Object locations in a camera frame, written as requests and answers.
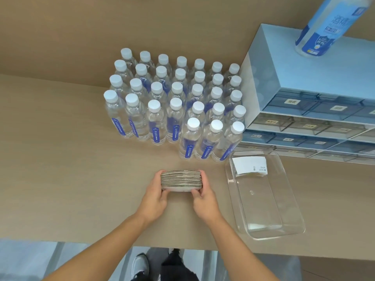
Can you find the group of clear water bottles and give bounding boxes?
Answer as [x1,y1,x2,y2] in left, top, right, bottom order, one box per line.
[103,48,247,163]

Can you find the person's right hand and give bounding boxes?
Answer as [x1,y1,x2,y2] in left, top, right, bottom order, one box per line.
[190,169,225,227]

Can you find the blue label spray bottle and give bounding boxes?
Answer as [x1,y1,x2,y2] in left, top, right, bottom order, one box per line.
[295,0,371,57]

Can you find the clear plastic tray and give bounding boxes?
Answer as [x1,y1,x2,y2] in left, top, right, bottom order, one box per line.
[225,150,306,240]

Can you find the person's right forearm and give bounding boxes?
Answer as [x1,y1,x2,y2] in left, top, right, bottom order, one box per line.
[205,215,280,281]

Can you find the person's left forearm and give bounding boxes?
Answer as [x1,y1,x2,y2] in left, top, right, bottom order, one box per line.
[42,213,153,281]

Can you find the person's left shoe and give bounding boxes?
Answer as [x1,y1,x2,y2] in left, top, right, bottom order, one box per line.
[130,253,150,281]

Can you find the blue drawer organizer cabinet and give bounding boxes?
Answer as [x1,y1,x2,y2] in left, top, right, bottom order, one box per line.
[239,23,375,166]

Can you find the label stack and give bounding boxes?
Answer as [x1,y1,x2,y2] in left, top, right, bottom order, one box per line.
[160,169,203,193]
[233,157,268,176]

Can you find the person's left hand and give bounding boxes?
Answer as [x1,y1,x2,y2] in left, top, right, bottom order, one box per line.
[135,169,170,229]

